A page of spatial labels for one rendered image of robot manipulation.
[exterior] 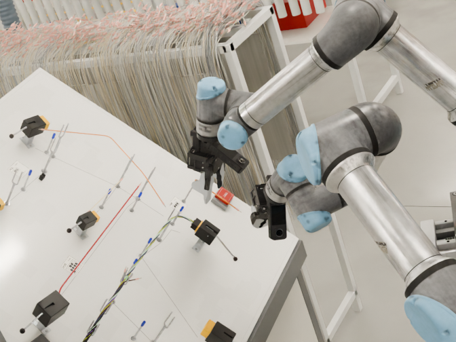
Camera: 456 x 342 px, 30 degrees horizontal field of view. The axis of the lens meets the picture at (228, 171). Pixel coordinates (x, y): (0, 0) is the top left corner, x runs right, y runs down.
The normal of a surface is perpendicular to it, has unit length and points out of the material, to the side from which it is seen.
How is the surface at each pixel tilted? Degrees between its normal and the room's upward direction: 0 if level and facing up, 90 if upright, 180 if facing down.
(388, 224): 37
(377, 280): 0
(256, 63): 90
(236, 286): 46
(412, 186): 0
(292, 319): 90
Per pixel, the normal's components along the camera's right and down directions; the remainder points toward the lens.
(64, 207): 0.42, -0.65
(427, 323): -0.82, 0.51
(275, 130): -0.47, 0.53
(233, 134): -0.25, 0.51
